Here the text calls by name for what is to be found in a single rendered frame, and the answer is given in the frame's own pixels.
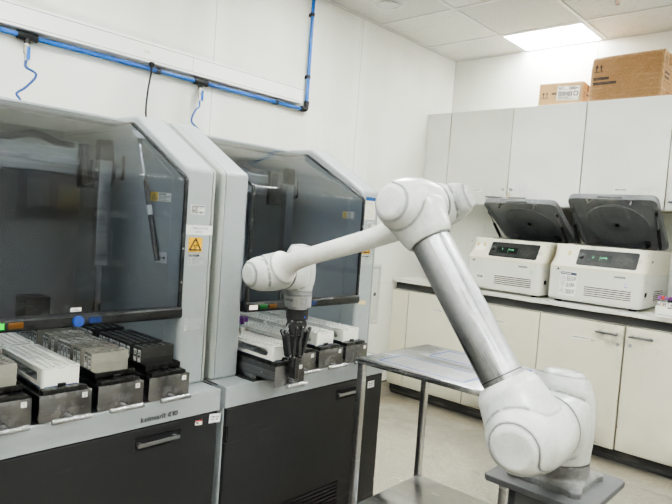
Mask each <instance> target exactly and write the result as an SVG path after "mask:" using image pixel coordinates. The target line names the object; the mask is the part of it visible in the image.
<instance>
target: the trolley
mask: <svg viewBox="0 0 672 504"><path fill-rule="evenodd" d="M357 363H358V371H357V384H356V398H355V411H354V425H353V438H352V451H351V465H350V478H349V491H348V504H490V503H487V502H485V501H482V500H480V499H477V498H475V497H472V496H470V495H468V494H465V493H463V492H460V491H458V490H455V489H453V488H450V487H448V486H446V485H443V484H441V483H438V482H436V481H433V480H431V479H429V478H426V477H424V476H421V475H422V463H423V450H424V438H425V426H426V414H427V401H428V389H429V383H432V384H435V385H439V386H442V387H446V388H450V389H453V390H457V391H460V392H464V393H467V394H471V395H474V396H478V397H479V395H480V391H482V390H484V389H483V387H482V385H481V383H480V381H479V379H478V377H477V375H476V373H475V371H474V369H473V367H472V365H471V363H470V361H469V359H468V358H467V356H466V354H465V353H464V352H460V351H455V350H451V349H447V348H442V347H438V346H433V345H429V344H425V345H420V346H415V347H410V348H404V349H399V350H394V351H389V352H383V353H378V354H373V355H368V356H363V357H358V358H357ZM367 365H368V366H371V367H375V368H378V369H382V370H385V371H389V372H393V373H396V374H400V375H403V376H407V377H410V378H414V379H417V380H421V390H420V403H419V415H418V427H417V440H416V452H415V465H414V476H413V477H411V478H409V479H407V480H405V481H403V482H401V483H399V484H397V485H394V486H392V487H390V488H388V489H386V490H384V491H382V492H380V493H378V494H376V495H373V496H371V497H369V498H367V499H365V500H363V501H361V502H359V503H357V492H358V479H359V466H360V452H361V439H362V426H363V413H364V399H365V386H366V373H367ZM508 492H509V489H508V488H505V487H503V486H500V485H499V491H498V503H497V504H508Z"/></svg>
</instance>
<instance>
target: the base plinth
mask: <svg viewBox="0 0 672 504"><path fill-rule="evenodd" d="M389 388H390V391H391V392H393V393H396V394H399V395H403V396H406V397H409V398H412V399H415V400H419V401H420V391H416V390H413V389H410V388H406V387H403V386H399V385H396V384H393V383H390V386H389ZM427 403H428V404H432V405H435V406H438V407H441V408H444V409H448V410H451V411H454V412H457V413H461V414H464V415H467V416H470V417H473V418H477V419H480V420H482V416H481V412H480V410H479V409H476V408H473V407H469V406H466V405H463V404H461V403H460V404H459V403H456V402H453V401H450V400H446V399H443V398H440V397H436V396H433V395H430V394H428V401H427ZM591 454H592V455H596V456H599V457H602V458H605V459H608V460H612V461H615V462H618V463H621V464H625V465H628V466H631V467H634V468H637V469H641V470H644V471H647V472H650V473H653V474H657V475H660V476H663V477H666V478H670V479H672V467H671V466H668V465H664V464H661V463H658V462H654V461H651V460H648V459H644V458H641V457H637V456H634V455H631V454H627V453H624V452H621V451H617V450H614V449H613V450H611V449H608V448H605V447H602V446H599V445H595V444H593V448H592V453H591Z"/></svg>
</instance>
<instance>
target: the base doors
mask: <svg viewBox="0 0 672 504"><path fill-rule="evenodd" d="M488 306H489V307H490V309H491V311H492V313H493V315H494V317H495V319H498V320H502V321H506V324H503V323H499V322H498V324H499V326H500V328H501V330H502V332H503V334H504V335H505V337H506V339H507V341H508V343H509V345H510V347H511V348H512V350H513V352H514V354H515V356H516V358H517V360H518V362H519V363H520V365H521V366H525V367H529V368H534V369H538V370H544V369H545V368H546V367H560V368H566V369H571V370H575V371H579V372H581V373H583V374H584V375H585V377H586V378H587V379H588V380H589V381H590V383H591V385H592V388H593V391H594V394H595V398H596V426H595V435H594V442H593V444H595V445H599V446H602V447H605V448H608V449H611V450H613V449H614V450H617V451H621V452H624V453H627V454H631V455H634V456H637V457H641V458H644V459H648V460H651V461H654V462H658V463H661V464H664V465H668V466H671V467H672V333H666V332H660V331H653V330H647V329H641V328H635V327H629V326H627V327H626V326H621V325H615V324H609V323H603V322H597V321H591V320H585V319H579V318H573V317H567V316H561V315H555V314H549V313H543V312H536V311H530V310H523V309H517V308H511V307H505V306H498V305H492V304H488ZM433 308H434V309H439V310H443V308H442V306H441V304H440V302H439V300H438V298H437V296H436V295H432V294H426V293H419V292H413V291H406V290H400V289H393V302H392V315H391V328H390V340H389V351H394V350H399V349H404V348H410V347H415V346H420V345H425V344H429V345H433V346H438V347H442V348H447V349H451V350H455V351H460V352H464V350H463V348H462V346H461V344H460V342H459V340H458V338H457V336H456V334H455V332H454V330H453V328H452V326H451V324H450V322H449V320H448V318H447V316H446V314H445V312H444V310H443V312H442V313H441V312H436V311H432V310H433ZM625 328H626V336H625ZM595 330H601V331H604V332H609V333H618V336H614V335H609V334H603V333H598V332H595ZM571 335H577V336H583V337H589V338H590V341H589V340H583V339H577V338H571ZM632 335H633V336H634V337H640V338H646V339H650V338H651V339H653V342H651V341H645V340H639V339H633V338H628V336H632ZM624 338H625V347H624ZM616 343H619V346H616V345H615V344H616ZM629 344H631V345H632V347H631V348H629V347H628V345H629ZM623 348H624V357H623ZM464 353H465V352H464ZM622 358H623V367H622ZM621 369H622V377H621ZM620 379H621V387H620ZM386 380H387V381H386V382H389V383H393V384H396V385H399V386H403V387H406V388H410V389H413V390H416V391H420V390H421V380H417V379H414V378H410V377H407V376H403V375H400V374H396V373H393V372H389V371H387V379H386ZM619 389H620V397H619ZM428 394H430V395H433V396H436V397H440V398H443V399H446V400H450V401H453V402H456V403H459V404H460V403H461V404H463V405H466V406H469V407H473V408H476V409H479V410H480V408H479V405H478V399H479V397H478V396H474V395H471V394H467V393H464V392H460V391H457V390H453V389H450V388H446V387H442V386H439V385H435V384H432V383H429V389H428ZM618 399H619V407H618ZM617 409H618V418H617ZM616 419H617V428H616ZM615 429H616V438H615ZM614 439H615V448H614Z"/></svg>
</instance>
